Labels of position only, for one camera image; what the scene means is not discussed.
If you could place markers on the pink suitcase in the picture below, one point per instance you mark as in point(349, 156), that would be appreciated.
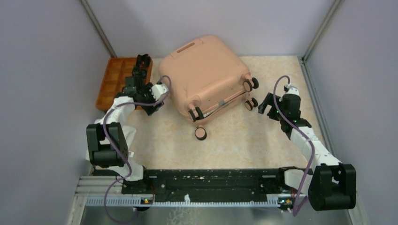
point(207, 79)

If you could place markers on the white cloth under left arm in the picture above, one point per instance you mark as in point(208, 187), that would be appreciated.
point(129, 134)

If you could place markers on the wooden compartment tray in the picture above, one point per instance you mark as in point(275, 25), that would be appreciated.
point(118, 78)

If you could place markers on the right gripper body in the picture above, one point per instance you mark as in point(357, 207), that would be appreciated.
point(273, 113)

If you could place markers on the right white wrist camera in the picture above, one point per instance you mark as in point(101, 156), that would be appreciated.
point(289, 89)

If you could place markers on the rolled green patterned tie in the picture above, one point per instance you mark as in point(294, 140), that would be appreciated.
point(139, 72)

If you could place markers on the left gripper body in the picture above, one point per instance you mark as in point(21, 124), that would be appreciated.
point(146, 96)

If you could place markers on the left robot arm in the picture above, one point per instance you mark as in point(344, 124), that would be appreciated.
point(109, 138)

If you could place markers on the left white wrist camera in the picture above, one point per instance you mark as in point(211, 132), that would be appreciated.
point(159, 91)

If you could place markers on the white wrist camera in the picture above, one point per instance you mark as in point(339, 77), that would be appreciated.
point(159, 91)
point(289, 89)

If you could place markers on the aluminium rail frame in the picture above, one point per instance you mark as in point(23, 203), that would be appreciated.
point(101, 189)

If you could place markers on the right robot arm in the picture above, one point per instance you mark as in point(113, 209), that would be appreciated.
point(327, 183)

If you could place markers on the rolled dark tie top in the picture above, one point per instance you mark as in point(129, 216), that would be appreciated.
point(143, 61)

